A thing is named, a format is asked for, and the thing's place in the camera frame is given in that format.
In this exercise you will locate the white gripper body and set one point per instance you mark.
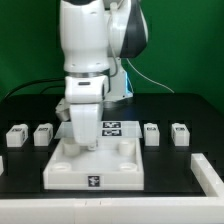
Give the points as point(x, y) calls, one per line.
point(85, 120)

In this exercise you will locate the white square tabletop part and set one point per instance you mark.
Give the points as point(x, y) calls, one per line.
point(115, 165)

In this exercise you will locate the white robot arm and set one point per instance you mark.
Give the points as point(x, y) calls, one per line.
point(95, 36)

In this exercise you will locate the plate with fiducial markers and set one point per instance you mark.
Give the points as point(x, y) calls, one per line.
point(125, 129)

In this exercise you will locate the white part at left edge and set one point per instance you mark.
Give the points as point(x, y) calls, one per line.
point(1, 166)

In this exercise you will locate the white L-shaped obstacle wall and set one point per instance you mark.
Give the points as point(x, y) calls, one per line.
point(208, 209)

